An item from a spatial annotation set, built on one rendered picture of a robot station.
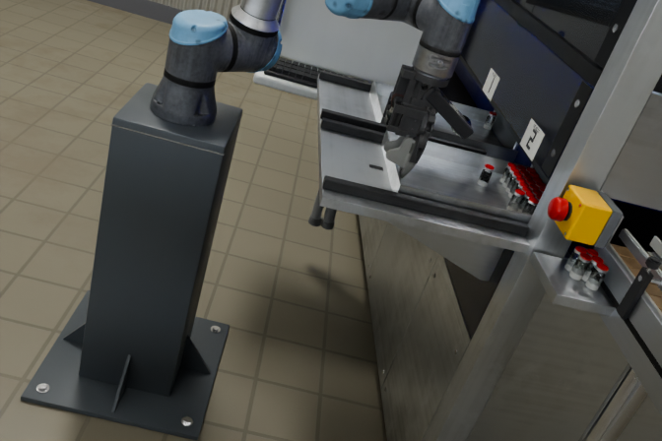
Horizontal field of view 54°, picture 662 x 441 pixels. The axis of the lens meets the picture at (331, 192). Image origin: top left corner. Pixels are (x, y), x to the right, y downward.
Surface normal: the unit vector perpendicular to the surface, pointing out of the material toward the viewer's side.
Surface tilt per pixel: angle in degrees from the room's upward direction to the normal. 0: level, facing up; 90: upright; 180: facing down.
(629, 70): 90
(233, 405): 0
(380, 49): 90
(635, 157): 90
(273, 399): 0
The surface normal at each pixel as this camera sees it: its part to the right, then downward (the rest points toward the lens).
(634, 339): -0.96, -0.22
